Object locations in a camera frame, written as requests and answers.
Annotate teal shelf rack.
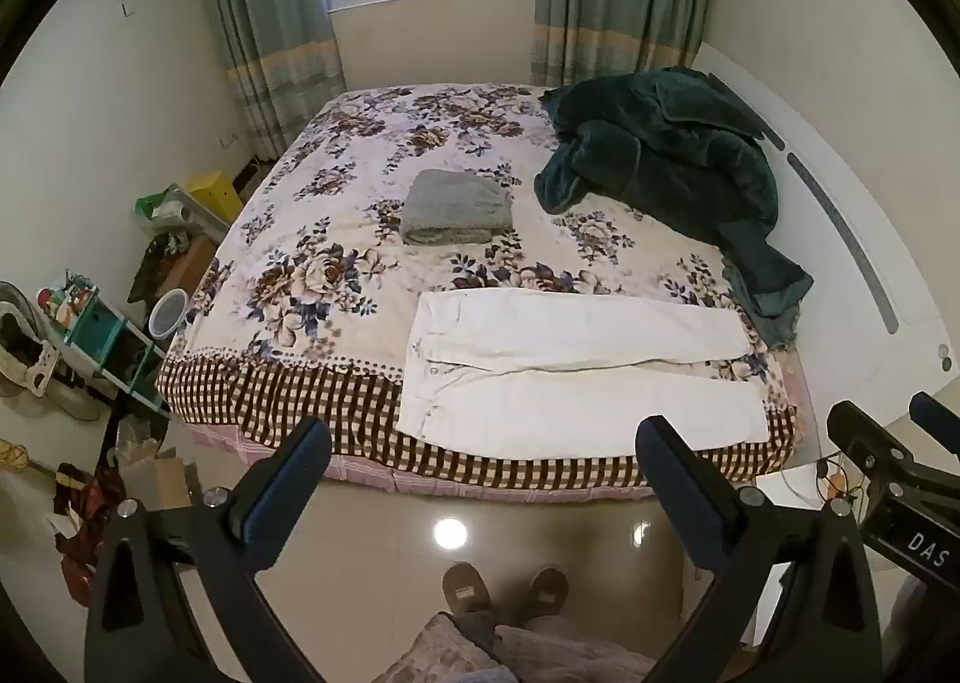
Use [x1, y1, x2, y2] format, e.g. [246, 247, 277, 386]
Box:
[43, 280, 178, 415]

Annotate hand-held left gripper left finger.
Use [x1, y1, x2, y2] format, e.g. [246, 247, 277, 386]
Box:
[84, 417, 331, 683]

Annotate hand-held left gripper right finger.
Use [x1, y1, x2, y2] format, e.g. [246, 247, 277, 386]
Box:
[634, 416, 884, 683]

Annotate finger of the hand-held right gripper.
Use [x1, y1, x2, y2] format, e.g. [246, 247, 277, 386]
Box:
[827, 401, 914, 485]
[908, 392, 960, 463]

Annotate person's left leg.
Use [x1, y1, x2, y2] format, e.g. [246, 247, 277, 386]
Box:
[385, 611, 502, 683]

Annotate yellow box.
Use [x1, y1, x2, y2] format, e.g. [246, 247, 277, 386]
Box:
[184, 170, 245, 225]

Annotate wooden cabinet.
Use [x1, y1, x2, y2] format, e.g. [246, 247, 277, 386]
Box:
[126, 233, 220, 304]

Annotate bed with floral sheet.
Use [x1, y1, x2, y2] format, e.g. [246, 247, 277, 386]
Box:
[153, 81, 808, 504]

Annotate green box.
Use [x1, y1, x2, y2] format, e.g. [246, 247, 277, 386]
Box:
[134, 183, 190, 225]

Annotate white headboard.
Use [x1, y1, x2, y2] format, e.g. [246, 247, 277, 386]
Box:
[693, 41, 960, 430]

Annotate white bucket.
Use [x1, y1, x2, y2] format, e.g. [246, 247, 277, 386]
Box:
[148, 288, 191, 340]

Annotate brown slipper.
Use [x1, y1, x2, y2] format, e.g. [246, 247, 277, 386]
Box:
[523, 566, 572, 618]
[441, 561, 494, 618]

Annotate white bedside table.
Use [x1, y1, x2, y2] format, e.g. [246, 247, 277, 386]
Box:
[753, 459, 863, 513]

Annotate white baby seat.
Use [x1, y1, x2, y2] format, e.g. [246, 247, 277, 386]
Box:
[0, 280, 64, 423]

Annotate cardboard box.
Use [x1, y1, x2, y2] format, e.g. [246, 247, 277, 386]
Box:
[118, 452, 202, 513]

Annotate folded grey blanket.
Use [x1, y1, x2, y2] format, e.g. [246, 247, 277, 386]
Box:
[400, 168, 516, 247]

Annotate dark green blanket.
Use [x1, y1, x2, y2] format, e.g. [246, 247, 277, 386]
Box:
[533, 67, 815, 348]

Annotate red cloth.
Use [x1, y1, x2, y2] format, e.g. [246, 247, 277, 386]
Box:
[51, 461, 130, 607]

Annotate white pants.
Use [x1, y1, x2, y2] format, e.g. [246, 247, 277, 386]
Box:
[396, 288, 772, 463]

